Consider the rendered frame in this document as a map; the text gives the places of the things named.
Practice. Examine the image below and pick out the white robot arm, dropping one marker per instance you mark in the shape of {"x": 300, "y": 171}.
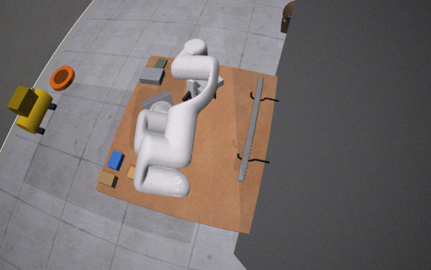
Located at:
{"x": 173, "y": 149}

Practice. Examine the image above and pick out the tan cube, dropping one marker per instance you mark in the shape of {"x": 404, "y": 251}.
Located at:
{"x": 131, "y": 173}

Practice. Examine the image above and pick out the brown rectangular box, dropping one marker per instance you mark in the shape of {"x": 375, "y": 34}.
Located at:
{"x": 107, "y": 179}

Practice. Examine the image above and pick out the dark grey wall panel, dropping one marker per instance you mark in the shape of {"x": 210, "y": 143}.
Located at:
{"x": 350, "y": 181}

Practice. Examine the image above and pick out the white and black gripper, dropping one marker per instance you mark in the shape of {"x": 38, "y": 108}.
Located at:
{"x": 192, "y": 91}

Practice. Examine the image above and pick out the blue rectangular block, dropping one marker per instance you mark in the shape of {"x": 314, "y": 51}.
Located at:
{"x": 115, "y": 160}

